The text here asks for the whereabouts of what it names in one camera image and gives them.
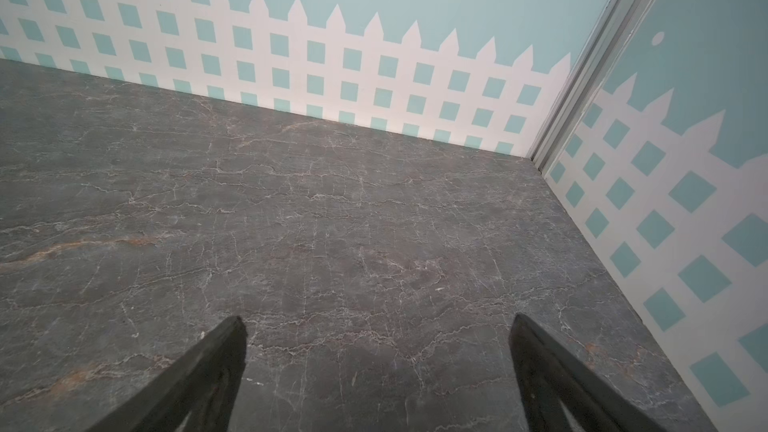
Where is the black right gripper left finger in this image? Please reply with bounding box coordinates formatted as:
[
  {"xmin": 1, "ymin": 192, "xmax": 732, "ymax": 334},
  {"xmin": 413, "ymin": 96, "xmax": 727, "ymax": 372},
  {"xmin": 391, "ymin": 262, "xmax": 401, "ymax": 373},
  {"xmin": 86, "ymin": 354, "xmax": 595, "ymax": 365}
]
[{"xmin": 89, "ymin": 316, "xmax": 247, "ymax": 431}]

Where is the aluminium corner frame post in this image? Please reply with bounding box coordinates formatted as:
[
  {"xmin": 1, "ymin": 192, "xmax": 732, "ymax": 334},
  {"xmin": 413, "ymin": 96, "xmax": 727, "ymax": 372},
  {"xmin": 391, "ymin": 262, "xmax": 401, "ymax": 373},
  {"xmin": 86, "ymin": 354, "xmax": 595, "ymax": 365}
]
[{"xmin": 528, "ymin": 0, "xmax": 655, "ymax": 173}]

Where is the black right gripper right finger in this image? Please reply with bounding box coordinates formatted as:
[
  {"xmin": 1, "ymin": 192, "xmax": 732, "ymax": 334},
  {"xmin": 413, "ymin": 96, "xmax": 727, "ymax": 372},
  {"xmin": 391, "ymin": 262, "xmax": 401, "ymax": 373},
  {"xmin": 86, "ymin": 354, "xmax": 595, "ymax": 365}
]
[{"xmin": 509, "ymin": 313, "xmax": 663, "ymax": 431}]

